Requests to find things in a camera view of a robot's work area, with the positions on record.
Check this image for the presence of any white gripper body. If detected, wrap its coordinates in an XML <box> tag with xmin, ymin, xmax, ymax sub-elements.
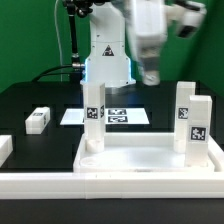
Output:
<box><xmin>126</xmin><ymin>0</ymin><xmax>167</xmax><ymax>61</ymax></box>

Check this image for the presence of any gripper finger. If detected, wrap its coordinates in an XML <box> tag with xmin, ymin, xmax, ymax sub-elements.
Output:
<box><xmin>140</xmin><ymin>57</ymin><xmax>160</xmax><ymax>85</ymax></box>

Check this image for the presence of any white desk tabletop tray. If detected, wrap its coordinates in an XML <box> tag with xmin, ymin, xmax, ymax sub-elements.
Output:
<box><xmin>73</xmin><ymin>132</ymin><xmax>224</xmax><ymax>173</ymax></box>

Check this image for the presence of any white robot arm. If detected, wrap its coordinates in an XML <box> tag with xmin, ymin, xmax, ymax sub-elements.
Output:
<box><xmin>81</xmin><ymin>0</ymin><xmax>206</xmax><ymax>93</ymax></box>

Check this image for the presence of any white L-shaped obstacle fence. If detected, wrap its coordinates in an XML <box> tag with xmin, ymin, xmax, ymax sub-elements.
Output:
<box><xmin>0</xmin><ymin>134</ymin><xmax>224</xmax><ymax>200</ymax></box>

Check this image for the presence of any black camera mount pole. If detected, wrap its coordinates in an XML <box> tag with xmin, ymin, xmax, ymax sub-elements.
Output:
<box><xmin>62</xmin><ymin>0</ymin><xmax>92</xmax><ymax>83</ymax></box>

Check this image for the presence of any white cable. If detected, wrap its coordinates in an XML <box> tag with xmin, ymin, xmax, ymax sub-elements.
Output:
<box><xmin>53</xmin><ymin>0</ymin><xmax>64</xmax><ymax>82</ymax></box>

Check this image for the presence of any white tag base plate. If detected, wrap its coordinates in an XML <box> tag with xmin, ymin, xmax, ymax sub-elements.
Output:
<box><xmin>60</xmin><ymin>108</ymin><xmax>150</xmax><ymax>125</ymax></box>

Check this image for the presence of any black cable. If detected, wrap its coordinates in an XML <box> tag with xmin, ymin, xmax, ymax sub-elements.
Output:
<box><xmin>31</xmin><ymin>64</ymin><xmax>76</xmax><ymax>83</ymax></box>

